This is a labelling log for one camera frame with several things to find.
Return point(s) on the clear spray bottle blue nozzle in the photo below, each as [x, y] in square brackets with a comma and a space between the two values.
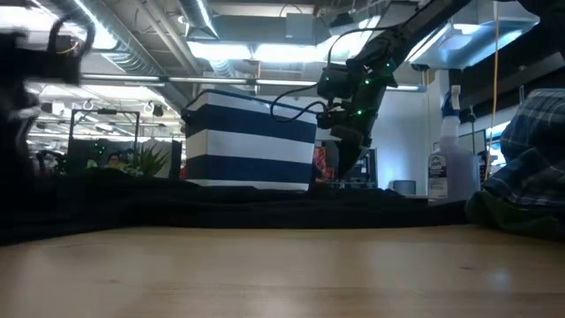
[454, 168]

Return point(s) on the navy white striped bin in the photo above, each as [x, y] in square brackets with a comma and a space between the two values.
[247, 141]

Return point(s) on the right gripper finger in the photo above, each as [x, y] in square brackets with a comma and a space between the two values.
[351, 154]

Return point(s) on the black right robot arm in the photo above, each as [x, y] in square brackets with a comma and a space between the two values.
[419, 26]

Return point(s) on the black storage shelf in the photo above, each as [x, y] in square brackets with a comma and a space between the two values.
[326, 165]

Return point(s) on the person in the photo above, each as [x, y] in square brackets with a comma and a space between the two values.
[115, 161]

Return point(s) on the grey round bin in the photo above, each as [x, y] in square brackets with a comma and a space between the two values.
[404, 187]

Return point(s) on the black cloth garment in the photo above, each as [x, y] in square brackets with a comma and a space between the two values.
[220, 207]

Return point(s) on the fluorescent light strip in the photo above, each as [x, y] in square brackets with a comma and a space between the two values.
[408, 87]

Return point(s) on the dark green button shirt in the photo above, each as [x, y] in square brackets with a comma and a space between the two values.
[512, 216]

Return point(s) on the grey ceiling box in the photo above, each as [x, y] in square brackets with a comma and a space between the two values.
[300, 26]

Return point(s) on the silver ceiling duct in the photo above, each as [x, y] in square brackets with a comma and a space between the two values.
[198, 17]
[128, 53]

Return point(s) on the small green potted plant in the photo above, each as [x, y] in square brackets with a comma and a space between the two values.
[148, 161]

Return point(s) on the blue plaid shirt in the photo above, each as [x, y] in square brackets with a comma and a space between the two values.
[534, 154]

